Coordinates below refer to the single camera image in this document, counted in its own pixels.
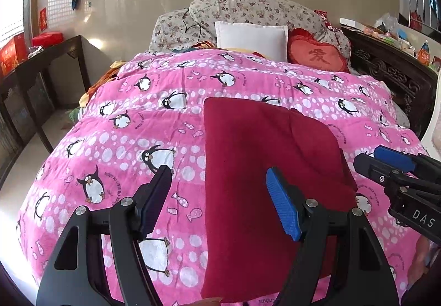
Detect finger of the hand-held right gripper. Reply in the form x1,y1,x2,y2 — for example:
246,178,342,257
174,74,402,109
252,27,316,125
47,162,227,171
353,153,419,189
374,146,441,176

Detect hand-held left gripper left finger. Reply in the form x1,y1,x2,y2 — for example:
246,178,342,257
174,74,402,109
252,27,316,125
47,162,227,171
36,164,173,306

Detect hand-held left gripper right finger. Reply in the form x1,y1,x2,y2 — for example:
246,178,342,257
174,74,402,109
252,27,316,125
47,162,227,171
266,167,404,306

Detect dark red garment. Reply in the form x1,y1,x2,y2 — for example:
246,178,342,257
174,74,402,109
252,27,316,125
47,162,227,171
200,97,359,303

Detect orange yellow clothes heap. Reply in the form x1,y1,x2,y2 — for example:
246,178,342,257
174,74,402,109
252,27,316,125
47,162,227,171
79,60,130,110

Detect pink penguin print blanket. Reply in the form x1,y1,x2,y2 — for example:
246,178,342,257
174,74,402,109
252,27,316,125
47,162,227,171
15,49,431,306

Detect blue snack packet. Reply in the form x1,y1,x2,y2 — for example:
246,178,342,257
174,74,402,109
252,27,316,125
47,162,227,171
417,41,432,66

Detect red heart-shaped cushion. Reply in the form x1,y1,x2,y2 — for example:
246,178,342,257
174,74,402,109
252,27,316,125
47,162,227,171
287,28,351,73

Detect clear plastic bag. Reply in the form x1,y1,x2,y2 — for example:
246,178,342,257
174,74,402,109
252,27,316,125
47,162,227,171
375,15,400,34

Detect flat white box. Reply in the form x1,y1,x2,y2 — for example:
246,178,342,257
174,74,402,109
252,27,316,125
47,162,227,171
339,18,366,30

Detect red white patterned cloth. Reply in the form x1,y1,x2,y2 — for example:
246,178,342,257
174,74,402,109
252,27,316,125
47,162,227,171
313,9,341,31

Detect white pillow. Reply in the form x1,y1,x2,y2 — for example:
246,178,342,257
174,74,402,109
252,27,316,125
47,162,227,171
214,21,289,62

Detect dark wooden side table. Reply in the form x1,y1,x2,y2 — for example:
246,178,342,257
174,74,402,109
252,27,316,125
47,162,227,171
0,35,92,169

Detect flat red box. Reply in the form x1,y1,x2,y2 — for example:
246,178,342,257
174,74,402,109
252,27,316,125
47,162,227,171
32,31,64,48

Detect floral grey quilt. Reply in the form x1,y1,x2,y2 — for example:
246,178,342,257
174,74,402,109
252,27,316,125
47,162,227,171
149,0,352,55

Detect large red gift box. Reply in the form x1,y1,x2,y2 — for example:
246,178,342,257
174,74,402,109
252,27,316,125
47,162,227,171
0,33,26,77

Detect black cable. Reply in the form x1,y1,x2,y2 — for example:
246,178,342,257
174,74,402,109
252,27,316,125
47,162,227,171
181,8,204,48

